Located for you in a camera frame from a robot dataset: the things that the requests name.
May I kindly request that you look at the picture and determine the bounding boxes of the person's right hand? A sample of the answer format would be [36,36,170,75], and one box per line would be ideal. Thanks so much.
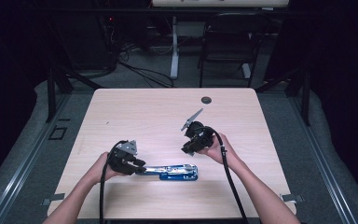
[197,133,241,168]

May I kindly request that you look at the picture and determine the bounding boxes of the black metal stand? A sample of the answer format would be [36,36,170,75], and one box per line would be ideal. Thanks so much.
[45,65,103,123]
[255,68,311,127]

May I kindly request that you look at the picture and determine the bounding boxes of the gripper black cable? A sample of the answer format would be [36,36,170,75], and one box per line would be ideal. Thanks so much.
[98,139,129,224]
[202,125,250,224]

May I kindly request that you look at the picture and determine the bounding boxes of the white desk leg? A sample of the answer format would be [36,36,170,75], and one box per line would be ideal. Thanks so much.
[170,15,181,80]

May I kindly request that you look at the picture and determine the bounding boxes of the black chair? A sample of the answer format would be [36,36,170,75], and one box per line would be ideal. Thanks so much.
[198,12,272,89]

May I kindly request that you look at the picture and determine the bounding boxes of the black floor cables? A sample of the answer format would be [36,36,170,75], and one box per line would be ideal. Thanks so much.
[117,43,175,89]

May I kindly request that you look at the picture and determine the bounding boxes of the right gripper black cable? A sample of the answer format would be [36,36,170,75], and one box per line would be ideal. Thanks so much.
[202,125,250,224]

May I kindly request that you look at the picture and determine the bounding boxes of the blue stapler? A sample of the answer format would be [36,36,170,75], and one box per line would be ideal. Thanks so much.
[134,163,200,182]

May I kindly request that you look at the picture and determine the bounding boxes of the light wooden desk top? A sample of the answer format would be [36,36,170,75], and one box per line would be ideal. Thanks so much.
[151,0,290,8]

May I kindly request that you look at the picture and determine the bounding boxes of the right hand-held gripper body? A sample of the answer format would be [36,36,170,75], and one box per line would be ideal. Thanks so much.
[180,107,215,152]

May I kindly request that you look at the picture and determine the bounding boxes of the aluminium floor rail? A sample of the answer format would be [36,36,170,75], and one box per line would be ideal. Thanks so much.
[0,92,73,224]
[288,92,358,224]

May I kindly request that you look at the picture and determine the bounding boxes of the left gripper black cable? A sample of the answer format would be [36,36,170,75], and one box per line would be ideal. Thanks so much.
[98,139,129,224]

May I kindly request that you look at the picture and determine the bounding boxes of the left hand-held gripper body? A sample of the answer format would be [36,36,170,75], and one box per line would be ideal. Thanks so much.
[106,139,138,175]

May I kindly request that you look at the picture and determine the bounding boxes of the white desk foot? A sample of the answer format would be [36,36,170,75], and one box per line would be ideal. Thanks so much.
[241,63,252,79]

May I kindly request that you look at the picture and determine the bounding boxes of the person's left hand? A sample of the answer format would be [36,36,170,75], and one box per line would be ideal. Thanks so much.
[88,151,119,186]

